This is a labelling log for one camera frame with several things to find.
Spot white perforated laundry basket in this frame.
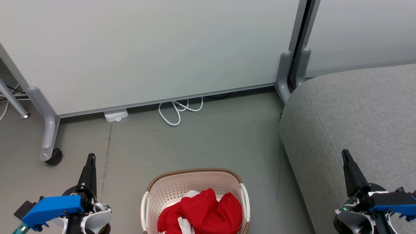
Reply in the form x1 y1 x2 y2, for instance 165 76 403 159
140 168 251 234

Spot large white partition panel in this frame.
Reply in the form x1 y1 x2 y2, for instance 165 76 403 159
0 0 308 118

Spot white power adapter box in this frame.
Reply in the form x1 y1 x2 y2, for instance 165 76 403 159
103 109 129 123

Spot thin grey metal leg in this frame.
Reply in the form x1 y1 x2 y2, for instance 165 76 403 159
0 77 31 119

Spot grey fabric sofa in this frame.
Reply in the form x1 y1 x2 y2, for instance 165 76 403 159
279 63 416 234

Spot red cloth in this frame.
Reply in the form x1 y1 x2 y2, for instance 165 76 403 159
157 188 243 234

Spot grey partition leg with caster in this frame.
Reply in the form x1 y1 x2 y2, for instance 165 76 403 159
27 86 63 166

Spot bundle of floor cables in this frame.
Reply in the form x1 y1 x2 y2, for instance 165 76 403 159
0 84 30 122

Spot white coiled cable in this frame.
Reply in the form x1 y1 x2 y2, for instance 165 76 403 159
158 97 204 126

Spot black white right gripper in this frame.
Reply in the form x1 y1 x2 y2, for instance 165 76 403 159
333 149 416 234

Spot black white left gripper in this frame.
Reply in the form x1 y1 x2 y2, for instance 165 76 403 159
49 153 113 234

